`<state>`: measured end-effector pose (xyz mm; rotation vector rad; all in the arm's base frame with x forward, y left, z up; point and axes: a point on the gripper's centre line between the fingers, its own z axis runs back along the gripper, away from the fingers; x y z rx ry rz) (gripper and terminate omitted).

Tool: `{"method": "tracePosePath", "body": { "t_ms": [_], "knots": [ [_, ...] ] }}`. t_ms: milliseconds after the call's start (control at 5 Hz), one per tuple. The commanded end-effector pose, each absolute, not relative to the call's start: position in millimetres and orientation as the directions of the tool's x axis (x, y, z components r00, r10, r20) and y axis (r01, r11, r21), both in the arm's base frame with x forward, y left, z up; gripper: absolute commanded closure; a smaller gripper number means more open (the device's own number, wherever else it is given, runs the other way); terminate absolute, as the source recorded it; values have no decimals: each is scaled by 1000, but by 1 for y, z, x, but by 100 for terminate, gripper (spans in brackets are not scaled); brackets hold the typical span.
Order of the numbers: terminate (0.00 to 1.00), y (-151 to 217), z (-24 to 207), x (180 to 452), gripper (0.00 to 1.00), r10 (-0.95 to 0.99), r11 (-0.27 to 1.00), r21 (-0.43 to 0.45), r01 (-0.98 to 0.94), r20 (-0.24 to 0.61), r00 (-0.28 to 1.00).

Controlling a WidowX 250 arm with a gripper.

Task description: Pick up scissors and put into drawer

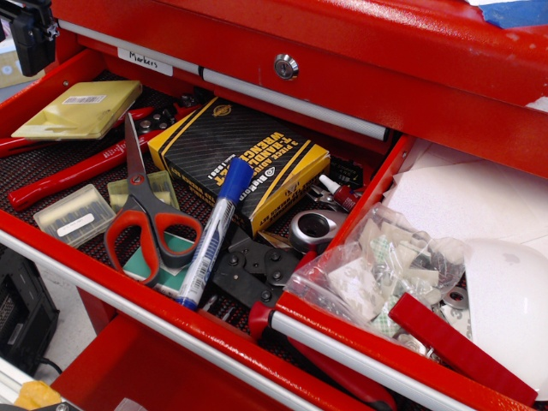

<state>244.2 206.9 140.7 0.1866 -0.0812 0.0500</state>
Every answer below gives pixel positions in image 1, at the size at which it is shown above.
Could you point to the blue white marker pen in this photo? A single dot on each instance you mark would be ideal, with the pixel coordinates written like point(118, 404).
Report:
point(236, 182)

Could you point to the blue tape on cabinet top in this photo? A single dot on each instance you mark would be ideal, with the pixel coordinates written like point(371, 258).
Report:
point(512, 14)

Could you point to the cardboard box in background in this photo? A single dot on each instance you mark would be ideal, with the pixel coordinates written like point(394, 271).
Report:
point(11, 73)

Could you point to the metal washer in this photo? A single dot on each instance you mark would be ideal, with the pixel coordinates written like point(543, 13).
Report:
point(457, 298)

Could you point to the white paper sheets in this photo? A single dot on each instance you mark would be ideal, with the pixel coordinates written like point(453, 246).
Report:
point(448, 193)

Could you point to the clear drill bit case right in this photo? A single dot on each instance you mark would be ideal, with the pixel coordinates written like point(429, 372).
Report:
point(160, 184)

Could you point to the black yellow wrench set box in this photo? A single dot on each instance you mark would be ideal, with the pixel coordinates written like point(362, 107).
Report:
point(197, 151)

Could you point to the silver grey round tape measure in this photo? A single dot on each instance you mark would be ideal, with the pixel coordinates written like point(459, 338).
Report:
point(313, 230)

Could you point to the black electronic device on floor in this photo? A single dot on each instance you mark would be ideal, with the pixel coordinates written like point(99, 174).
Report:
point(28, 314)

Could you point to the red open left drawer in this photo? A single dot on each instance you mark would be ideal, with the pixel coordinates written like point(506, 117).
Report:
point(154, 351)

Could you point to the red grey handled scissors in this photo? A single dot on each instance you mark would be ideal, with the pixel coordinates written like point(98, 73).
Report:
point(144, 210)

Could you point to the clear drill bit case left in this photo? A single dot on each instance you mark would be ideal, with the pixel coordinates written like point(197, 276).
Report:
point(76, 218)

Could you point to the red flat bar tool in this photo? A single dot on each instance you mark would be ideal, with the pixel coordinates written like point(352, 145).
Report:
point(457, 351)

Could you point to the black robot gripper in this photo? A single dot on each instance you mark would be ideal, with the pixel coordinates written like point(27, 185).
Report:
point(34, 31)

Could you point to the red threadlocker bottle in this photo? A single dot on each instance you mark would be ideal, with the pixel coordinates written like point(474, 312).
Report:
point(343, 195)

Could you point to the yellow flat plastic case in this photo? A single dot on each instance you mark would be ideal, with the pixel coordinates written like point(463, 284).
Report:
point(86, 111)

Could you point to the red tool cabinet body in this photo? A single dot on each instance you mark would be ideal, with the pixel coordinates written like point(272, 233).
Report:
point(434, 70)

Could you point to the white markers label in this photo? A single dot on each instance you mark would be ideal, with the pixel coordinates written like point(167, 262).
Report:
point(145, 61)

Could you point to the black crimping tool red handles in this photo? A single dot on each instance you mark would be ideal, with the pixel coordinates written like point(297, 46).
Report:
point(254, 274)

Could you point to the clear bag of adhesive mounts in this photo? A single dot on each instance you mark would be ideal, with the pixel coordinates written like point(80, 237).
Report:
point(382, 259)

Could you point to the silver cabinet key lock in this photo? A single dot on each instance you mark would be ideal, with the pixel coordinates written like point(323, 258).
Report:
point(286, 67)

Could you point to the red open right drawer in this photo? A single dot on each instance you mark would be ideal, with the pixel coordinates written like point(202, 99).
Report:
point(411, 375)

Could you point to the red open drawer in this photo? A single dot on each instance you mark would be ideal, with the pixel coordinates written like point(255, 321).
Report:
point(411, 375)
point(154, 351)

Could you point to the clear drill bit case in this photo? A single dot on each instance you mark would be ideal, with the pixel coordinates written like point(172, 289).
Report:
point(76, 218)
point(160, 184)

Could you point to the red handled pliers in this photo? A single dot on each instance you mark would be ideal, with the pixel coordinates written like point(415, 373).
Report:
point(29, 177)

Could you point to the yellow sponge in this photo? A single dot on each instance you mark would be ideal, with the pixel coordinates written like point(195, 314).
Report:
point(37, 394)

